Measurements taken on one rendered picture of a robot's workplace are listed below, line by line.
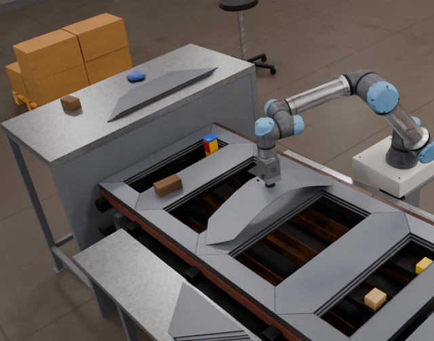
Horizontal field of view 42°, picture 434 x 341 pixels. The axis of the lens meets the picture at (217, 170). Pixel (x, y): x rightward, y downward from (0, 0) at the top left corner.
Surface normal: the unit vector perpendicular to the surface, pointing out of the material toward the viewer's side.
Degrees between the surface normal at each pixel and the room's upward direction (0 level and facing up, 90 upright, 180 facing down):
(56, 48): 90
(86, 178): 90
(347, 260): 0
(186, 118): 90
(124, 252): 0
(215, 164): 0
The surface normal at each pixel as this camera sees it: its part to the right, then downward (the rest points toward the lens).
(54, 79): 0.65, 0.35
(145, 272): -0.13, -0.83
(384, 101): 0.21, 0.47
